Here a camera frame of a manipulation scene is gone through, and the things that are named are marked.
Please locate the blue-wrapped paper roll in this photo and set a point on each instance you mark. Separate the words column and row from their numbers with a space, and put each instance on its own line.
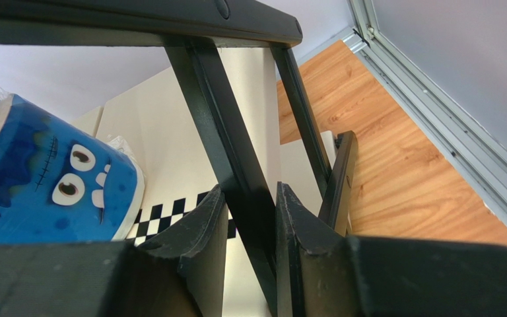
column 59, row 184

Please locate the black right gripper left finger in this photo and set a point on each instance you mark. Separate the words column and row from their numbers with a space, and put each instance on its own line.
column 179, row 272

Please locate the white plastic-wrapped paper roll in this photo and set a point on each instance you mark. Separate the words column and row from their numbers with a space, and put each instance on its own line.
column 121, row 151

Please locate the beige checkered three-tier shelf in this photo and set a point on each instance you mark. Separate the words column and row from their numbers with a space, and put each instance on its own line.
column 192, row 32

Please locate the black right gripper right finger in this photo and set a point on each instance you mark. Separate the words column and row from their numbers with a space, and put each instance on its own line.
column 321, row 273

